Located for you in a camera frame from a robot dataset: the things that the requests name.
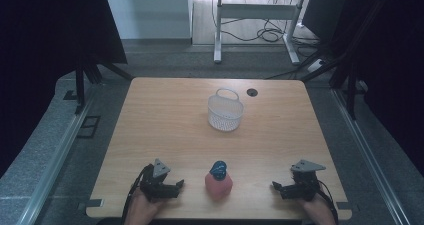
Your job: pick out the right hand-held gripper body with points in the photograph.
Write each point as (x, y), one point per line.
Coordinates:
(304, 181)

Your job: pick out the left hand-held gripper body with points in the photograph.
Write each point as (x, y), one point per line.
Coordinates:
(156, 186)

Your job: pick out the pink bottle with blue cap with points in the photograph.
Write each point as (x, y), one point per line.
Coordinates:
(218, 181)

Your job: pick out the white perforated plastic basket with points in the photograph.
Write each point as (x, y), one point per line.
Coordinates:
(225, 111)

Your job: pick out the person's left hand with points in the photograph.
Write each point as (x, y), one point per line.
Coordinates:
(143, 209)

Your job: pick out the person's right hand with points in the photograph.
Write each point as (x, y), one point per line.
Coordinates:
(317, 210)

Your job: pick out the black table grommet hole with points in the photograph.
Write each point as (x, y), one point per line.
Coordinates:
(252, 92)

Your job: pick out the black metal stand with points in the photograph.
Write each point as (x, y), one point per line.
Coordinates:
(350, 85)
(80, 81)

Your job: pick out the white power strip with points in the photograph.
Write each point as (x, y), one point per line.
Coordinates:
(315, 65)

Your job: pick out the dark curtain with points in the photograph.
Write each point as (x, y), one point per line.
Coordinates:
(50, 51)
(393, 68)

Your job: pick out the white desk frame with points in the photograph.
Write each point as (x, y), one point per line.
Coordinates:
(256, 11)

